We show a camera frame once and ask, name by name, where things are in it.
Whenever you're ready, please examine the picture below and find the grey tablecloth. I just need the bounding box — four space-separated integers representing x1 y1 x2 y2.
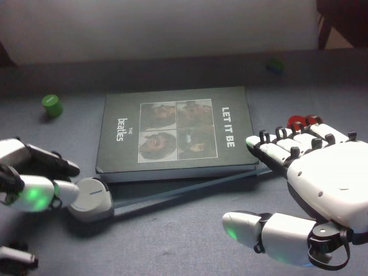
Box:
0 47 368 276

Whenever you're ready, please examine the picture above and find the red heart block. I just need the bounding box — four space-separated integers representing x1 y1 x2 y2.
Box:
286 114 324 130

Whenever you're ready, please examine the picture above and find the dark wooden chair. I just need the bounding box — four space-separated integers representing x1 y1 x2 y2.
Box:
315 0 368 50

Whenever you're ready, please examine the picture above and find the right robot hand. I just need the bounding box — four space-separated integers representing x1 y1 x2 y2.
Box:
221 122 368 268

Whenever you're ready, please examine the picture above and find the blue and green block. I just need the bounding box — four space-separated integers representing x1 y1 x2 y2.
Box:
264 59 285 75

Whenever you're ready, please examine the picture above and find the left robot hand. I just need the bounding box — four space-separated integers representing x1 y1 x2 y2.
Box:
0 137 81 214

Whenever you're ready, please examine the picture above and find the white backdrop sheet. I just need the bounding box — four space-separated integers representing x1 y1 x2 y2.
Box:
0 0 321 67

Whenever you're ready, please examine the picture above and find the white grey tape measure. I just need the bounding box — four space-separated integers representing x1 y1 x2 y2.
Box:
67 168 273 223

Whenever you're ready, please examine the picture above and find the green cylinder block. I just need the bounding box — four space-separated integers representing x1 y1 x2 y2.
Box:
41 94 64 118

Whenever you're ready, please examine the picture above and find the black Let It Be album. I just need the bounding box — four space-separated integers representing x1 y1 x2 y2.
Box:
95 86 259 183

